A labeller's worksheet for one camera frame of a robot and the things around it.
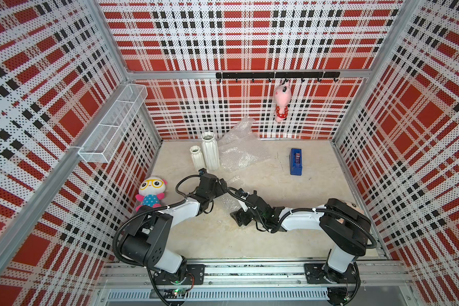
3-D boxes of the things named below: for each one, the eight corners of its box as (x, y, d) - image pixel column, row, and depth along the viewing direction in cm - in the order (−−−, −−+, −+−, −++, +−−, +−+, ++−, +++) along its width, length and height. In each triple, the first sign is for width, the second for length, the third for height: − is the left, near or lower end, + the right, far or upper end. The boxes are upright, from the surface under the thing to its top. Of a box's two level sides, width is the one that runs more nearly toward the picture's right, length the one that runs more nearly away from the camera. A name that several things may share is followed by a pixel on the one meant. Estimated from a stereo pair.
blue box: (290, 174, 107) (293, 166, 102) (290, 155, 117) (292, 147, 111) (300, 175, 107) (303, 167, 101) (299, 156, 116) (302, 148, 110)
